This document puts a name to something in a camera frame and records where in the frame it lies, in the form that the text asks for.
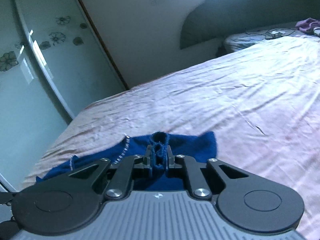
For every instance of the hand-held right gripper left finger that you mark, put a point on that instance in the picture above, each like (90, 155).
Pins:
(125, 175)

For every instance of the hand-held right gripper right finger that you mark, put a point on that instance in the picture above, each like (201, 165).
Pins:
(190, 175)

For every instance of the blue beaded sweater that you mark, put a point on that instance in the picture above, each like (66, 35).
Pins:
(190, 146)

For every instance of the bed with pink sheet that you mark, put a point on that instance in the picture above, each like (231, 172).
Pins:
(225, 100)

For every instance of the glass door wardrobe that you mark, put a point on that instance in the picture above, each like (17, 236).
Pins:
(37, 80)

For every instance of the patterned pillow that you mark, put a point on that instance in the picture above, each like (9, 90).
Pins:
(247, 41)

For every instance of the white charger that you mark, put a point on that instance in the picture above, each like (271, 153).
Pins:
(275, 33)

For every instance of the dark curved headboard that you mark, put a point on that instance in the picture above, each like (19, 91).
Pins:
(250, 7)

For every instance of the purple cloth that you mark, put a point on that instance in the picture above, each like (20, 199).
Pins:
(308, 25)

